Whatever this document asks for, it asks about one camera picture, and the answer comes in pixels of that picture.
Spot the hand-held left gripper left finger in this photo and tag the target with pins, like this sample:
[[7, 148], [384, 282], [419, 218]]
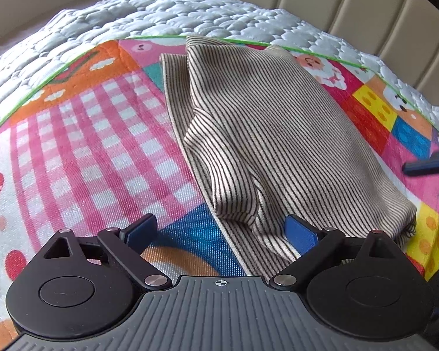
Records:
[[142, 231]]

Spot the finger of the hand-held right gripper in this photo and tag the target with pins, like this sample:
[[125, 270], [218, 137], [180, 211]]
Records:
[[430, 163]]

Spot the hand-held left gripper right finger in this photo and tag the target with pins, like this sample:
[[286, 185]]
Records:
[[300, 236]]

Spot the brown striped pants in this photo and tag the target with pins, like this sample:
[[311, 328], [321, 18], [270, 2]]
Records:
[[270, 135]]

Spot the colourful cartoon play mat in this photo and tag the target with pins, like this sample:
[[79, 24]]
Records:
[[95, 146]]

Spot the beige padded headboard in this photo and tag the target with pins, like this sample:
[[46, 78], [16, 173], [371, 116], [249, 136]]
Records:
[[351, 7]]

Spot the grey quilted mattress pad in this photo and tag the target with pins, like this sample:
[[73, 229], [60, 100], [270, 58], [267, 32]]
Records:
[[131, 14]]

